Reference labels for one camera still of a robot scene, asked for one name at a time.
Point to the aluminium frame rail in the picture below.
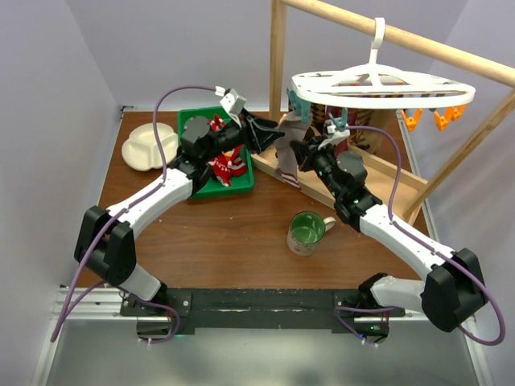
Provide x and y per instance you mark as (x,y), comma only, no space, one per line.
(97,346)

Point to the red white patterned sock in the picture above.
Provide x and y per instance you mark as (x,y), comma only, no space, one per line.
(227,165)

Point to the red white striped sock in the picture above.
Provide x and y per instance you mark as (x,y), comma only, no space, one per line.
(216,123)

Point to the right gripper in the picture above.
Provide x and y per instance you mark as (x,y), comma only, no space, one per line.
(307,151)

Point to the orange clothes peg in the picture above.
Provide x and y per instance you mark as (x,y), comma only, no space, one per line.
(443,120)
(411,122)
(457,112)

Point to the green plastic bin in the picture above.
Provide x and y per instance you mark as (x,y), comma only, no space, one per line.
(213,188)

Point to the argyle brown sock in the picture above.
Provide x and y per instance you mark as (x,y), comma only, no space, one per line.
(318,113)

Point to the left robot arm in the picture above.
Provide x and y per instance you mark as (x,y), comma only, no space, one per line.
(106,242)

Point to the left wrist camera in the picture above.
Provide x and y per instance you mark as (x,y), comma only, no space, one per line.
(232,102)

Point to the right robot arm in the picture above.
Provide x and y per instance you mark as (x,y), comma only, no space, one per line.
(448,290)

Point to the maroon sock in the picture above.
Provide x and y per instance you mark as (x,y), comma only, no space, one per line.
(350,115)

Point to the green enamel mug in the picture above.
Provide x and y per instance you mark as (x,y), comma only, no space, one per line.
(306,230)

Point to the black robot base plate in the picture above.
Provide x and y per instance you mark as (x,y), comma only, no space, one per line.
(273,309)

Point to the wooden rack frame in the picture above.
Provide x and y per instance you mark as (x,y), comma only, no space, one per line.
(461,59)

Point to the wooden rack base tray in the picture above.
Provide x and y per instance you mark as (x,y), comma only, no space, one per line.
(380,179)

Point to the white divided plate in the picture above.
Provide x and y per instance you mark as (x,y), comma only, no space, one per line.
(140,150)

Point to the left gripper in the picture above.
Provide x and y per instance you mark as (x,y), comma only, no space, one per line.
(254,137)

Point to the white round clip hanger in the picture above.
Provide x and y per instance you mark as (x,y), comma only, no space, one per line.
(378,86)

